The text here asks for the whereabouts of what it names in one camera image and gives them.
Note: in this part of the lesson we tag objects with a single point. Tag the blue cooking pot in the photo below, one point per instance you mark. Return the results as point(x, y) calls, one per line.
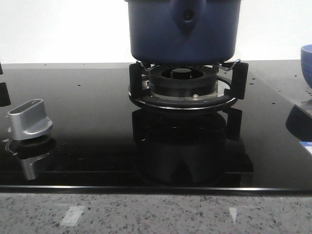
point(183, 32)

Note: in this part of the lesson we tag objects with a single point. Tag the black burner head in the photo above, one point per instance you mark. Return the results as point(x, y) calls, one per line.
point(178, 81)

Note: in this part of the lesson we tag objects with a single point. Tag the blue plastic bowl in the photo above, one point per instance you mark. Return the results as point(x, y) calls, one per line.
point(306, 63)

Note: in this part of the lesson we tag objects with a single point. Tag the black glass gas stove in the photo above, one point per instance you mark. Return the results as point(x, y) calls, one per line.
point(102, 143)

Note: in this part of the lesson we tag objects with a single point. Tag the silver stove knob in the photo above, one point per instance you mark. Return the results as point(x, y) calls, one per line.
point(29, 120)

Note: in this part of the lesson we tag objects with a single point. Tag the blue stove label sticker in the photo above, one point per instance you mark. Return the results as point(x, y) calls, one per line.
point(307, 145)

